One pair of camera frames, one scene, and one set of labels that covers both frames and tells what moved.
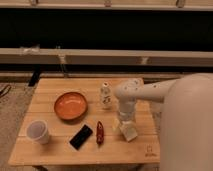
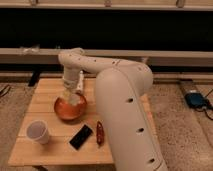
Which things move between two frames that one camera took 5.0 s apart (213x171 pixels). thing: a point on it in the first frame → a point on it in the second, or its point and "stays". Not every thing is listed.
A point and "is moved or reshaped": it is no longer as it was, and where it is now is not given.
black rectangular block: [80, 137] stays
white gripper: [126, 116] → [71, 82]
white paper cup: [38, 131] stays
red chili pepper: [99, 133] stays
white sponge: [129, 132] is moved or reshaped
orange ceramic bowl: [70, 106] stays
